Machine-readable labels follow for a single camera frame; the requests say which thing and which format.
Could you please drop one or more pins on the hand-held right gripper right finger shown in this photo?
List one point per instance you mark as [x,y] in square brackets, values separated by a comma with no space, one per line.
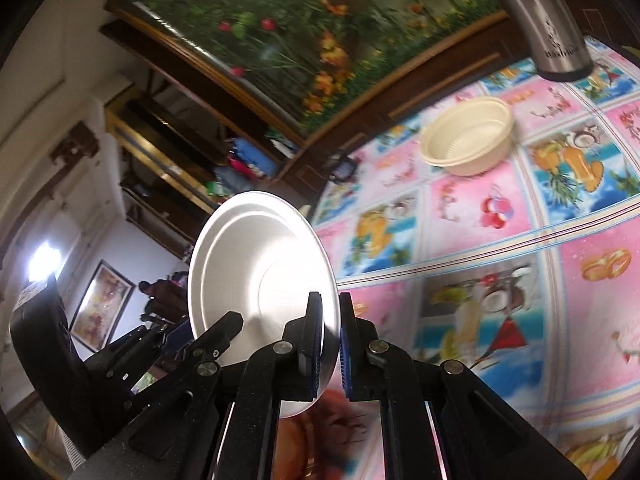
[345,360]

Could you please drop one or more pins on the framed wall picture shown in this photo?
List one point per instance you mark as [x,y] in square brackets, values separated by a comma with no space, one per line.
[100,305]

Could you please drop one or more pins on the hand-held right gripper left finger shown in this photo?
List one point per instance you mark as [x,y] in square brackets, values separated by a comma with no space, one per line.
[312,350]

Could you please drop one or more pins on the small white bowl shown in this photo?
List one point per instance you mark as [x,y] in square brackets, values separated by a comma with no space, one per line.
[260,260]

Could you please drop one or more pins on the stainless steel thermos jug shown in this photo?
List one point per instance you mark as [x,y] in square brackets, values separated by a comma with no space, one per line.
[540,20]

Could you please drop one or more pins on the small black jar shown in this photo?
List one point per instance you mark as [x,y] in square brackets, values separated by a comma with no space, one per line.
[345,170]

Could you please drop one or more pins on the beige plastic bowl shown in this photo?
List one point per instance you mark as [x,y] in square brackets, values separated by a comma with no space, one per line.
[465,135]

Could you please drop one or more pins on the artificial flower display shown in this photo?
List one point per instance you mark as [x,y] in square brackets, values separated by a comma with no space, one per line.
[300,35]

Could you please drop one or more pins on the wooden cabinet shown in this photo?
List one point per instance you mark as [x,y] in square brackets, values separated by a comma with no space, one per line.
[360,120]

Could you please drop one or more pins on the printed fruit tablecloth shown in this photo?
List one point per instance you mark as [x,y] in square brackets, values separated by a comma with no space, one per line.
[500,270]

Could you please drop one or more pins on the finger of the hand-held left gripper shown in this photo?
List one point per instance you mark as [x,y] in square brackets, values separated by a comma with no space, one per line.
[177,337]
[130,345]

